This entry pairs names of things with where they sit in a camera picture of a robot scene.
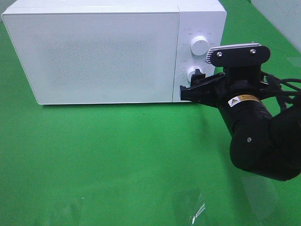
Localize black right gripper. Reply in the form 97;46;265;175
180;65;263;108

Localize white microwave oven body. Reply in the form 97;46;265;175
1;0;227;103

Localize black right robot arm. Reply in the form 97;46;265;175
180;66;301;181

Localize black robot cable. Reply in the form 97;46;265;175
260;70;301;111

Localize clear plastic film piece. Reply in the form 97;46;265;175
171;188;206;225

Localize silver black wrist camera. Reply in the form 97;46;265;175
206;43;270;68

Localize upper white power knob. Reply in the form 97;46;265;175
190;35;209;56

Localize white microwave door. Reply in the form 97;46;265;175
3;13;178;105

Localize white timer knob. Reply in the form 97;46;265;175
187;66;203;83

